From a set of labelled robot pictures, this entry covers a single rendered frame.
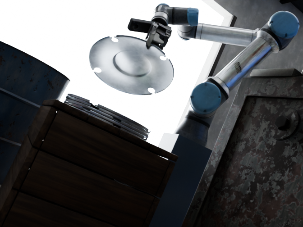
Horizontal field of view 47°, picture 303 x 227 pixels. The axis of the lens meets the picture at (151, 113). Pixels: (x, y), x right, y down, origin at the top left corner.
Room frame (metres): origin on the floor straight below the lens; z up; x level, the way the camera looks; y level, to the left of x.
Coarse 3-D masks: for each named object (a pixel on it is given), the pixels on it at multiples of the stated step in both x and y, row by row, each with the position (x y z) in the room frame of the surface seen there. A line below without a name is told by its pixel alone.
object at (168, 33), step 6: (156, 18) 1.33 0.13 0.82; (162, 18) 1.32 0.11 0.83; (156, 24) 1.28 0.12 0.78; (162, 24) 1.34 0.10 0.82; (150, 30) 1.26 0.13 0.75; (156, 30) 1.27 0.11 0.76; (162, 30) 1.29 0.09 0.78; (168, 30) 1.29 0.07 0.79; (162, 36) 1.27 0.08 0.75; (168, 36) 1.27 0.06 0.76; (162, 48) 1.30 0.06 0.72
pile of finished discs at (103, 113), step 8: (72, 96) 1.04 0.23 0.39; (80, 96) 1.01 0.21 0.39; (72, 104) 1.02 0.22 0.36; (80, 104) 1.01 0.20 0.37; (88, 104) 1.00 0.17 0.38; (88, 112) 0.99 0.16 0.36; (96, 112) 0.99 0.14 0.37; (104, 112) 0.99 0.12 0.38; (112, 112) 0.99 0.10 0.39; (104, 120) 0.99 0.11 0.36; (112, 120) 0.99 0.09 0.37; (120, 120) 1.01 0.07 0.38; (128, 120) 1.01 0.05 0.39; (120, 128) 1.00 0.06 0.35; (128, 128) 1.01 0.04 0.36; (136, 128) 1.03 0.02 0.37; (144, 128) 1.05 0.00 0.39; (144, 136) 1.10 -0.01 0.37
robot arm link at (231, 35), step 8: (200, 24) 1.49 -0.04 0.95; (208, 24) 1.49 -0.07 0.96; (184, 32) 1.49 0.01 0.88; (192, 32) 1.50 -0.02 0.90; (200, 32) 1.49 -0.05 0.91; (208, 32) 1.48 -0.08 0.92; (216, 32) 1.48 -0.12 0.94; (224, 32) 1.47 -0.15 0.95; (232, 32) 1.46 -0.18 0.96; (240, 32) 1.46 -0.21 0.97; (248, 32) 1.45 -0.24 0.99; (256, 32) 1.44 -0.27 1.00; (184, 40) 1.57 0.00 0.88; (208, 40) 1.51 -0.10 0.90; (216, 40) 1.50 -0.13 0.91; (224, 40) 1.49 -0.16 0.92; (232, 40) 1.48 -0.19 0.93; (240, 40) 1.47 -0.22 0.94; (248, 40) 1.46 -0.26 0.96
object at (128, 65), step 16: (96, 48) 1.14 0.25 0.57; (112, 48) 1.16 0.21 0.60; (128, 48) 1.18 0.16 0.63; (144, 48) 1.20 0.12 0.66; (96, 64) 1.10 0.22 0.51; (112, 64) 1.11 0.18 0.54; (128, 64) 1.12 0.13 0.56; (144, 64) 1.14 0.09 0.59; (160, 64) 1.17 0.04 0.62; (112, 80) 1.07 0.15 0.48; (128, 80) 1.09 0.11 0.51; (144, 80) 1.11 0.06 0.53; (160, 80) 1.13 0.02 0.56
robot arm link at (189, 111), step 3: (189, 105) 1.49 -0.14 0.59; (189, 108) 1.48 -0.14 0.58; (189, 111) 1.48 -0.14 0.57; (186, 114) 1.49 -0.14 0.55; (189, 114) 1.47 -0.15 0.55; (192, 114) 1.46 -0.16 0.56; (213, 114) 1.44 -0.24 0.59; (195, 117) 1.45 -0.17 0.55; (198, 117) 1.45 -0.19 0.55; (207, 117) 1.43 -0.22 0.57; (210, 117) 1.45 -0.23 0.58; (213, 117) 1.49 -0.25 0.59; (204, 120) 1.45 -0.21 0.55; (207, 120) 1.46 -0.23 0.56; (210, 120) 1.47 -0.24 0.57; (210, 123) 1.48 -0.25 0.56
